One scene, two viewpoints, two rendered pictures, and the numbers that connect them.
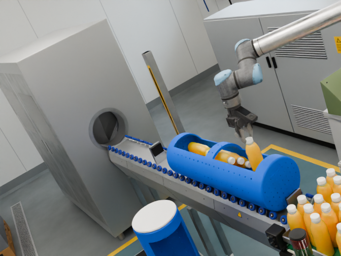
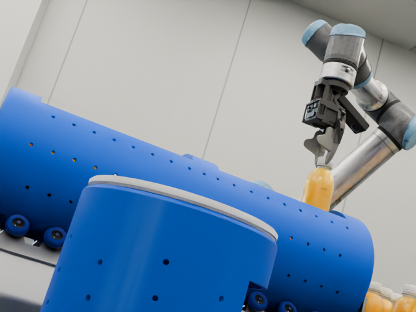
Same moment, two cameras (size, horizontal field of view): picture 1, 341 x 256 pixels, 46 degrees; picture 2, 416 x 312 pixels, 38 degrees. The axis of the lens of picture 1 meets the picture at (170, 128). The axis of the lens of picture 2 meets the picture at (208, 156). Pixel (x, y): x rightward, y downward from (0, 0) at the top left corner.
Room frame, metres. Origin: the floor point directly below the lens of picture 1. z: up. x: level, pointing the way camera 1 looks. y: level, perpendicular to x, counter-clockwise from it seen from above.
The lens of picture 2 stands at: (1.89, 1.13, 0.91)
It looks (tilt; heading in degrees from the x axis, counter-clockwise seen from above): 14 degrees up; 278
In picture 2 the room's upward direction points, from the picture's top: 17 degrees clockwise
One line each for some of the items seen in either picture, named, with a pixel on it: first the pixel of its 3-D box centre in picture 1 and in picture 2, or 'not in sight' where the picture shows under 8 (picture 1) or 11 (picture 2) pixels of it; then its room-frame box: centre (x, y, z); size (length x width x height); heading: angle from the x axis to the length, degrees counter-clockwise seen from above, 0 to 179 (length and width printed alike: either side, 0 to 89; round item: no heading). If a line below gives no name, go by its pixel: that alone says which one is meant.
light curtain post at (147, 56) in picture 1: (185, 144); not in sight; (3.15, -0.06, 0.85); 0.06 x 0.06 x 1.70; 26
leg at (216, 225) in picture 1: (217, 227); not in sight; (2.64, -0.02, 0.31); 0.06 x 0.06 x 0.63; 26
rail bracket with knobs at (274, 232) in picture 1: (278, 236); not in sight; (1.54, -0.26, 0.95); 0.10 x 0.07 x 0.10; 116
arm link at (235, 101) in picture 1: (231, 100); (337, 78); (1.83, -0.32, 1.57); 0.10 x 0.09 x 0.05; 116
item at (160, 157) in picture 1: (158, 153); not in sight; (2.86, 0.16, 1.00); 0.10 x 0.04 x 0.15; 116
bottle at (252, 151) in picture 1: (255, 157); (315, 202); (1.81, -0.34, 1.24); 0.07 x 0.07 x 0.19
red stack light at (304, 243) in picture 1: (299, 239); not in sight; (1.16, -0.27, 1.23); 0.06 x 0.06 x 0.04
